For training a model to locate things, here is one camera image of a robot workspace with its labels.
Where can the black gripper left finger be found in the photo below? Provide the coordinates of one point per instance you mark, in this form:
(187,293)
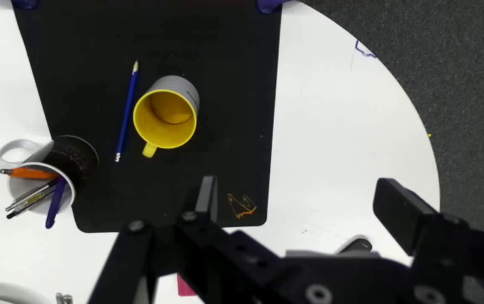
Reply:
(158,259)

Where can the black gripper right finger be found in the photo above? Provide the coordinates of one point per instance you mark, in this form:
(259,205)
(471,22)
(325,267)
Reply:
(417,225)

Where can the white mug yellow inside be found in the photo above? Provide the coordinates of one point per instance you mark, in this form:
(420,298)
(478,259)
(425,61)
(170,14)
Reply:
(166,129)

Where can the blue pencil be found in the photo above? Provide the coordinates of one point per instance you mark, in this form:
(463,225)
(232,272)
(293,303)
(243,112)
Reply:
(126,112)

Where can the pink perforated strip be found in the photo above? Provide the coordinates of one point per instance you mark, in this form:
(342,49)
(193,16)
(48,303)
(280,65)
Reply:
(183,286)

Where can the small grey metal object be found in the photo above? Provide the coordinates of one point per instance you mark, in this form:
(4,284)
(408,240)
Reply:
(65,298)

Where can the blue pen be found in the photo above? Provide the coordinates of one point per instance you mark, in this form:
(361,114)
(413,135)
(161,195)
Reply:
(55,208)

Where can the black mug white inside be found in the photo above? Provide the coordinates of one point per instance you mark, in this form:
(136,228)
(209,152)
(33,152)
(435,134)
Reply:
(75,157)

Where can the black silver pen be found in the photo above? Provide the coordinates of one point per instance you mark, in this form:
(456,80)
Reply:
(31,196)

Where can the orange pen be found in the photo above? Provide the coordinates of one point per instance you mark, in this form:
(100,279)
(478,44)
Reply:
(31,173)

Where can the black rectangular mat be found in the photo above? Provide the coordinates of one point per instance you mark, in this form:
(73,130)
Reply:
(83,56)

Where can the blue tape strip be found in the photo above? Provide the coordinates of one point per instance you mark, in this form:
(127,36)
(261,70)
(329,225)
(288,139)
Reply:
(270,4)

